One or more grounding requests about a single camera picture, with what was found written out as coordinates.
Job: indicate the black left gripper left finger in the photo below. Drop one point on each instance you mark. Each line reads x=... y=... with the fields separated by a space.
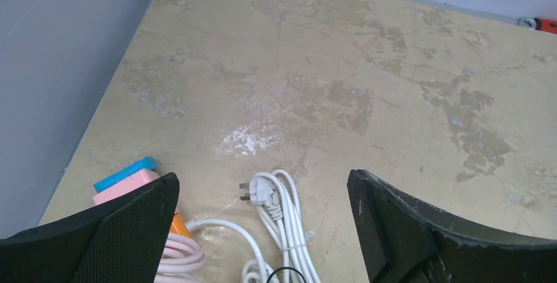
x=121 y=240

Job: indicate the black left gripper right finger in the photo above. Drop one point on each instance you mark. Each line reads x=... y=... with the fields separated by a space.
x=405 y=239

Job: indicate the orange power strip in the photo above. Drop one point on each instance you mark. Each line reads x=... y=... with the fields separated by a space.
x=178 y=226

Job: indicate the pink cube power socket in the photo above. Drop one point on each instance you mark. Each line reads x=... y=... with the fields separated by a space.
x=130 y=183

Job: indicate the blue travel adapter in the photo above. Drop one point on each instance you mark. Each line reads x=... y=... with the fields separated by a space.
x=147 y=162

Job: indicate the red clamp at table edge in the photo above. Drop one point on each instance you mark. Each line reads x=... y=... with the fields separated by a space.
x=539 y=24

